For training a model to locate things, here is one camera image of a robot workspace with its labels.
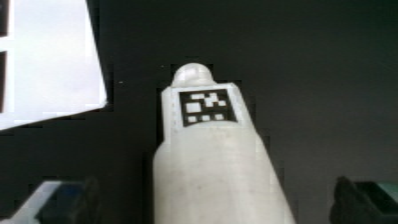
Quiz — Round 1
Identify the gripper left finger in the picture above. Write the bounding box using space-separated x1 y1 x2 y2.
6 178 102 224

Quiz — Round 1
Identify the white marker sheet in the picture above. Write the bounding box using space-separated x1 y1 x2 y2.
0 0 107 130

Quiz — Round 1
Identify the white cylindrical table leg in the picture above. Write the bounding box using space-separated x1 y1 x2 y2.
153 63 297 224

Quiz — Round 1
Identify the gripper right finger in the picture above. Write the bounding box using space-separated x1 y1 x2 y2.
329 177 398 224

